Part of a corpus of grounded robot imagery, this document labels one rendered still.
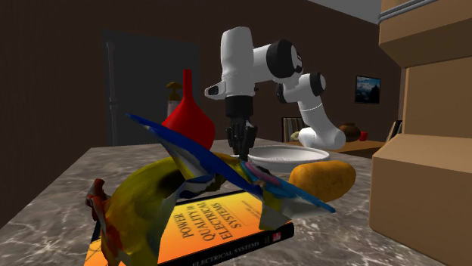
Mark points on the tan wooden cabinet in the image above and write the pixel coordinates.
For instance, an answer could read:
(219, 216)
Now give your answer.
(424, 176)

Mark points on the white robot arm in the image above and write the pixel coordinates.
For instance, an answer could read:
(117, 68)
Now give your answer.
(236, 62)

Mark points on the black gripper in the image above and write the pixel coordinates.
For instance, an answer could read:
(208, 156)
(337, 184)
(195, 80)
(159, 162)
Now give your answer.
(239, 108)

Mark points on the white bowl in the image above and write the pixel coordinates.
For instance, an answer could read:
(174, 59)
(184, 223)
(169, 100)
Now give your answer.
(287, 154)

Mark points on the dark framed wall picture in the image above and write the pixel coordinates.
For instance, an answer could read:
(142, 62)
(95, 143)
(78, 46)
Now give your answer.
(367, 89)

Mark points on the soap dispenser with brown pump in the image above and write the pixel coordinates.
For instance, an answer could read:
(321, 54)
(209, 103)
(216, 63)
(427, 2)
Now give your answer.
(173, 98)

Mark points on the red long-necked vase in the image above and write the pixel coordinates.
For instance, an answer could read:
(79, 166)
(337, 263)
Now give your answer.
(188, 118)

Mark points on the yellow and blue parrot toy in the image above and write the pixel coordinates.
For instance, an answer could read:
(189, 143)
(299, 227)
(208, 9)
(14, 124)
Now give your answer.
(140, 206)

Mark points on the dark door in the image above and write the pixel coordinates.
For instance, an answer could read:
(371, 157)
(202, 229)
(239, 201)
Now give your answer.
(147, 88)

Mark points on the orange-brown potato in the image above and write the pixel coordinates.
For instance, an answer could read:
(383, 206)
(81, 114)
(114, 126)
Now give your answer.
(324, 178)

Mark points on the orange and black book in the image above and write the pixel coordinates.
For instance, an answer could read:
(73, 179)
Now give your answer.
(206, 228)

